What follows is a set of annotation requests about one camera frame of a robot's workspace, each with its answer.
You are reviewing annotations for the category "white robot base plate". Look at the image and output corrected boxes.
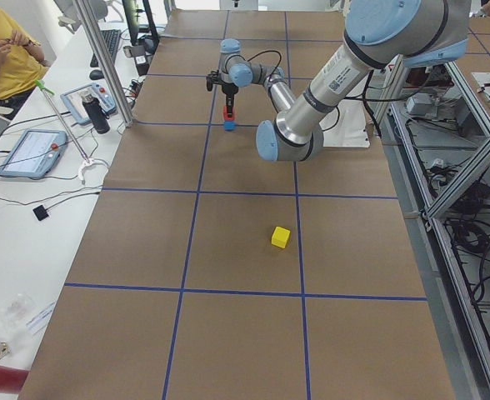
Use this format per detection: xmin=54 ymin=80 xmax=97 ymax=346
xmin=320 ymin=100 xmax=369 ymax=148

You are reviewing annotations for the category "person in yellow shirt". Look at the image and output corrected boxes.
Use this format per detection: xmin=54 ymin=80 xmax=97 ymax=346
xmin=0 ymin=8 xmax=48 ymax=108

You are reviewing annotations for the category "small black square pad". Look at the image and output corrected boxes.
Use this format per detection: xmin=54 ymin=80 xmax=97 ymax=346
xmin=32 ymin=205 xmax=49 ymax=221

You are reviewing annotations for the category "teach pendant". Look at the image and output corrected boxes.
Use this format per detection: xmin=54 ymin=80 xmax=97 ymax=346
xmin=0 ymin=129 xmax=68 ymax=179
xmin=60 ymin=82 xmax=117 ymax=125

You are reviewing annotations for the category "yellow cube block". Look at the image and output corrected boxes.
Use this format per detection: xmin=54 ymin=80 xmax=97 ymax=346
xmin=271 ymin=226 xmax=291 ymax=249

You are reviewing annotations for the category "teach pendant far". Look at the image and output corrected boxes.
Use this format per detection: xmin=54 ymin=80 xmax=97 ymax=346
xmin=60 ymin=82 xmax=117 ymax=125

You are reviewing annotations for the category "printed paper label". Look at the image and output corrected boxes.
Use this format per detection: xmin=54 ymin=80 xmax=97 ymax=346
xmin=23 ymin=301 xmax=57 ymax=337

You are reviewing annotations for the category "reacher grabber tool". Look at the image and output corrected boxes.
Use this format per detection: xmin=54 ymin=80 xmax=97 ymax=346
xmin=35 ymin=80 xmax=110 ymax=185

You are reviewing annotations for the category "red cube block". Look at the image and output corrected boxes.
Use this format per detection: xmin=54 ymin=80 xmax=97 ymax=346
xmin=223 ymin=105 xmax=235 ymax=122

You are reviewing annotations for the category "black computer mouse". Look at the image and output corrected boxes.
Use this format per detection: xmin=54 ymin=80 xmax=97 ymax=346
xmin=89 ymin=69 xmax=104 ymax=81

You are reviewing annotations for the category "black water bottle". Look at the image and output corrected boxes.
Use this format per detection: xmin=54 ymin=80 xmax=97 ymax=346
xmin=81 ymin=90 xmax=110 ymax=134

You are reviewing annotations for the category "aluminium frame rail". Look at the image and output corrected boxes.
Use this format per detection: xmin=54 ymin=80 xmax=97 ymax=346
xmin=382 ymin=53 xmax=490 ymax=399

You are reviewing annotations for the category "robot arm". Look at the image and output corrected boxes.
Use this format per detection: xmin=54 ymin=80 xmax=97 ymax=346
xmin=207 ymin=1 xmax=471 ymax=162

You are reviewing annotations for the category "black keyboard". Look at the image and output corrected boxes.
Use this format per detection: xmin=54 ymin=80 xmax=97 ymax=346
xmin=100 ymin=29 xmax=122 ymax=65

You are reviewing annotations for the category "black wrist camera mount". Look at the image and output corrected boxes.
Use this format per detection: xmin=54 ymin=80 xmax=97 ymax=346
xmin=206 ymin=70 xmax=223 ymax=92

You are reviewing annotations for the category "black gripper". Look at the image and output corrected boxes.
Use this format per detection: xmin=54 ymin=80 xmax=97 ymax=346
xmin=222 ymin=82 xmax=238 ymax=119

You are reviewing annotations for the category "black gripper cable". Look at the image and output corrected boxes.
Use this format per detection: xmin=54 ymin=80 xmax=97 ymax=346
xmin=238 ymin=49 xmax=283 ymax=80

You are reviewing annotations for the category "aluminium frame column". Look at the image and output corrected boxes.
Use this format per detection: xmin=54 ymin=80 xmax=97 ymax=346
xmin=73 ymin=0 xmax=133 ymax=128

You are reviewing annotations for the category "teach pendant near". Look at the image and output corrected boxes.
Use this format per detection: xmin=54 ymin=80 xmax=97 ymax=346
xmin=0 ymin=129 xmax=68 ymax=179

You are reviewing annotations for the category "blue cube block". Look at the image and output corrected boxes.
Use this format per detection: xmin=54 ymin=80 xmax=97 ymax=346
xmin=223 ymin=121 xmax=236 ymax=132

